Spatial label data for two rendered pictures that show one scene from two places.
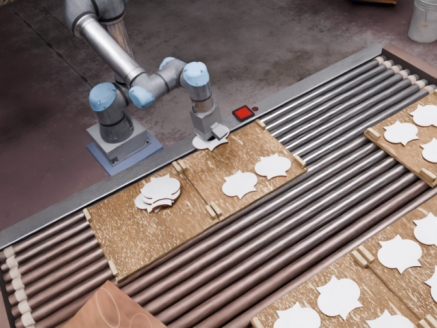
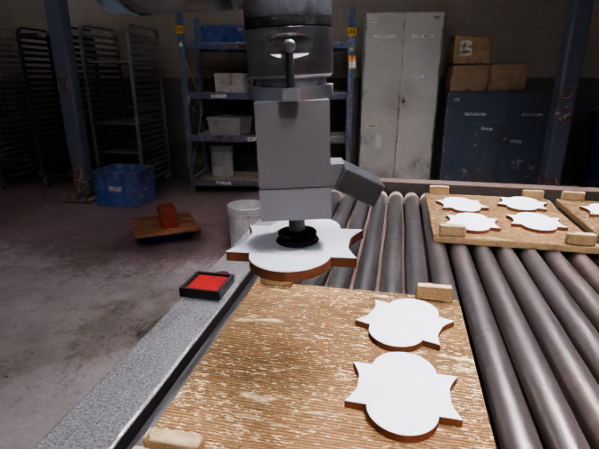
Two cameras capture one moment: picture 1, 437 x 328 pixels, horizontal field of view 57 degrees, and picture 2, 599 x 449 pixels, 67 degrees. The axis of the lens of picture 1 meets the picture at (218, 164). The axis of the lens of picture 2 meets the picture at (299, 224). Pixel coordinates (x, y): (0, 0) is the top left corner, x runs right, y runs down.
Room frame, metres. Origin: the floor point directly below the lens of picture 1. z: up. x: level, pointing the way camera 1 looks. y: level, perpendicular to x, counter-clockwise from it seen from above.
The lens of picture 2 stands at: (0.80, 0.35, 1.29)
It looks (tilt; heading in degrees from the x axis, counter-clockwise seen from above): 18 degrees down; 306
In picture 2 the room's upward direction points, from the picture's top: straight up
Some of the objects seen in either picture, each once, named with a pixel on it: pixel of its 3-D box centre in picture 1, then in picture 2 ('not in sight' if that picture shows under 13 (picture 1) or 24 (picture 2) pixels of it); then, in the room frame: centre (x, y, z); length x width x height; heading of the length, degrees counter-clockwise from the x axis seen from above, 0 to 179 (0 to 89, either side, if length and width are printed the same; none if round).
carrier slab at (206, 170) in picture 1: (240, 166); (337, 363); (1.06, -0.09, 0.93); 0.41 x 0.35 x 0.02; 114
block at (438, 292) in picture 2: (300, 161); (434, 291); (1.02, -0.32, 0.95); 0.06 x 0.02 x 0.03; 24
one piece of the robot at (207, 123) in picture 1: (210, 120); (317, 146); (1.04, 0.00, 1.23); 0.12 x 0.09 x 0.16; 37
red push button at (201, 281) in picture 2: (243, 113); (208, 285); (1.38, -0.15, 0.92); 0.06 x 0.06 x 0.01; 24
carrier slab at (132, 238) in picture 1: (149, 217); not in sight; (0.89, 0.29, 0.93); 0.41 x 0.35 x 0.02; 115
